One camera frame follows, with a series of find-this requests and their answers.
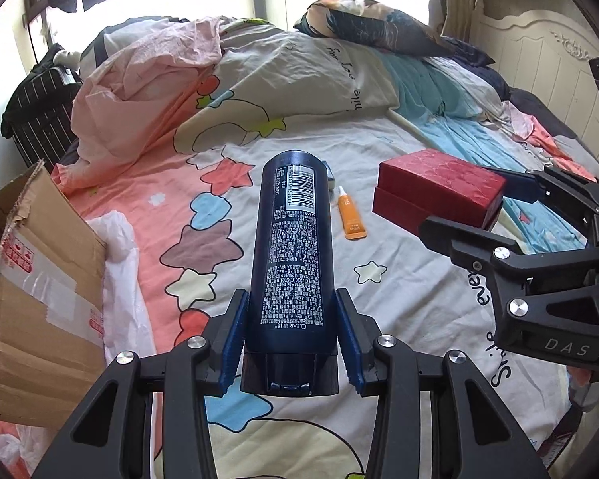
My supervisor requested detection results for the cream carved headboard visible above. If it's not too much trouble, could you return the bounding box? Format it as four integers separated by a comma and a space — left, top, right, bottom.
472, 0, 599, 170

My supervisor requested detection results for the red gift box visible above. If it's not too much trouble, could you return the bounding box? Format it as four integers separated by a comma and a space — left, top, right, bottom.
372, 148, 509, 233

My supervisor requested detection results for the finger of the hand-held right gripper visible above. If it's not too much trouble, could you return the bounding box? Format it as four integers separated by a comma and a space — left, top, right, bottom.
418, 216, 530, 305
479, 164, 599, 223

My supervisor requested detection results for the dark blue blanket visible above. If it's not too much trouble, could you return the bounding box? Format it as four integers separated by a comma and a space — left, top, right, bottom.
444, 42, 510, 101

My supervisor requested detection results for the brown cardboard box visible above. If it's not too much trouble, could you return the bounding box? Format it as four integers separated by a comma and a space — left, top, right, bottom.
0, 160, 108, 430

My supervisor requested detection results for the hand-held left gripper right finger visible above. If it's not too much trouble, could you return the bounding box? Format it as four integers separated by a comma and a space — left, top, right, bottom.
334, 289, 550, 479

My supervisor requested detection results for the pink crumpled sheet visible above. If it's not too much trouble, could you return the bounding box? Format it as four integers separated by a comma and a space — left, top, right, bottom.
72, 17, 225, 170

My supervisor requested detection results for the small orange tube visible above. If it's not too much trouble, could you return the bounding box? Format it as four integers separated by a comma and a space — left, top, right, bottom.
335, 186, 364, 240

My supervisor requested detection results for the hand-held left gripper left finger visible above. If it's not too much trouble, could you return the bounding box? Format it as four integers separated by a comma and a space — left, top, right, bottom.
30, 289, 250, 479

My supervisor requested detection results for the white plastic bag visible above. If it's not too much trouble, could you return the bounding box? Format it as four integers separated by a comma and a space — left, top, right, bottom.
87, 210, 155, 365

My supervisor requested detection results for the dark grey bed sheet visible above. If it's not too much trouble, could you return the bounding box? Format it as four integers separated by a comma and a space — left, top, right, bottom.
504, 87, 580, 141

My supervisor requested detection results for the black striped suitcase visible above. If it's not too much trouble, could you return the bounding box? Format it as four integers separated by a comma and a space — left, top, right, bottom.
1, 45, 83, 170

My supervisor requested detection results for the dark blue shampoo bottle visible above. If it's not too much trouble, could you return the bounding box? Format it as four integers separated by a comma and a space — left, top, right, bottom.
240, 150, 341, 395

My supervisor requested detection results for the dark patterned pillow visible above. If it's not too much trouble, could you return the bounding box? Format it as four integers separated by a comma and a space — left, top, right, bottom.
294, 0, 455, 57

